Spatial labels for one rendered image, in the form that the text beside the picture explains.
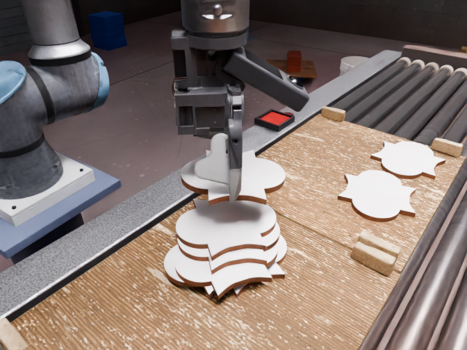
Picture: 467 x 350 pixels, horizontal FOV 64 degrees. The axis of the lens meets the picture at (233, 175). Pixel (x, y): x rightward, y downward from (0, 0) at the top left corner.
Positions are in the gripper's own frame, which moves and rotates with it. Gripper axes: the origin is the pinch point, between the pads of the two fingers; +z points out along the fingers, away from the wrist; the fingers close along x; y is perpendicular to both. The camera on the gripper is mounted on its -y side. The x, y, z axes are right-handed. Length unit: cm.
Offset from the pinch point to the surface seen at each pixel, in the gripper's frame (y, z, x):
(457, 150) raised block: -49, 10, -19
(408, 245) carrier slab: -26.7, 11.1, 5.2
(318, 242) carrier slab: -13.1, 11.2, 3.2
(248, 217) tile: -2.1, 6.1, 2.3
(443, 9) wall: -304, 61, -439
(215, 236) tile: 3.0, 6.1, 6.0
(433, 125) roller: -55, 13, -37
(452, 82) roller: -77, 13, -67
